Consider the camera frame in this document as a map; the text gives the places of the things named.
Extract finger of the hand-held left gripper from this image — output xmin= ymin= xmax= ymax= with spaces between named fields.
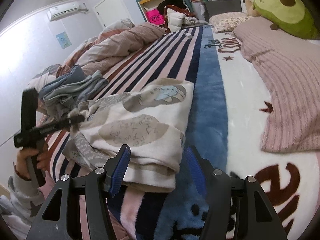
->
xmin=65 ymin=114 xmax=85 ymax=126

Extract person's left forearm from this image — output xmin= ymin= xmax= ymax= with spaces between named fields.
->
xmin=0 ymin=165 xmax=50 ymax=233

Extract white cushion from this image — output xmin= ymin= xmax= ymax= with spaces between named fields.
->
xmin=166 ymin=9 xmax=187 ymax=32

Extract pink ribbed pillow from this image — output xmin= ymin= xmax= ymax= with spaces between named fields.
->
xmin=232 ymin=16 xmax=320 ymax=153

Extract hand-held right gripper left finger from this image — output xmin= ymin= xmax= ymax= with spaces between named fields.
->
xmin=26 ymin=144 xmax=132 ymax=240

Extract small blue wall poster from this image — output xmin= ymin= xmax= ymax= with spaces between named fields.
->
xmin=55 ymin=31 xmax=70 ymax=48

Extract white air conditioner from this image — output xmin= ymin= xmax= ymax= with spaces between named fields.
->
xmin=47 ymin=2 xmax=89 ymax=22

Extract person's left hand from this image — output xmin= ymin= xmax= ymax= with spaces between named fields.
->
xmin=15 ymin=147 xmax=49 ymax=180

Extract yellow shelf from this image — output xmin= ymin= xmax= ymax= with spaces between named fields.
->
xmin=138 ymin=0 xmax=167 ymax=23

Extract white door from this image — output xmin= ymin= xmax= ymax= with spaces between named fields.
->
xmin=94 ymin=0 xmax=128 ymax=29

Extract brown plush toy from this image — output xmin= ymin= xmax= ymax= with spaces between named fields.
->
xmin=244 ymin=0 xmax=259 ymax=17

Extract cream bear print pants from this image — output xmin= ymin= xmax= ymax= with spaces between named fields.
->
xmin=62 ymin=79 xmax=195 ymax=193

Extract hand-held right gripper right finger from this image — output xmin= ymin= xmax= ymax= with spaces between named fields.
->
xmin=186 ymin=145 xmax=288 ymax=240

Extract red patterned garment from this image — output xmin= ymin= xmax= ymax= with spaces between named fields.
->
xmin=162 ymin=5 xmax=190 ymax=18

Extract pink shopping bag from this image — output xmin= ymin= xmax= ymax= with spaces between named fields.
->
xmin=146 ymin=9 xmax=165 ymax=26

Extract floral pillow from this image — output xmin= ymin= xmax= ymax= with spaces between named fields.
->
xmin=209 ymin=12 xmax=254 ymax=33

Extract blue grey clothes pile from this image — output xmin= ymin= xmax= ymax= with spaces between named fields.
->
xmin=40 ymin=65 xmax=109 ymax=120

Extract green avocado plush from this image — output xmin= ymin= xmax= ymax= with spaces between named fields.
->
xmin=252 ymin=0 xmax=318 ymax=40

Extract pink striped comforter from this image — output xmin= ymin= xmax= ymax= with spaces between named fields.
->
xmin=27 ymin=19 xmax=167 ymax=90

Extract black clothes pile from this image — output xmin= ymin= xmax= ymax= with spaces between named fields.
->
xmin=157 ymin=0 xmax=187 ymax=12

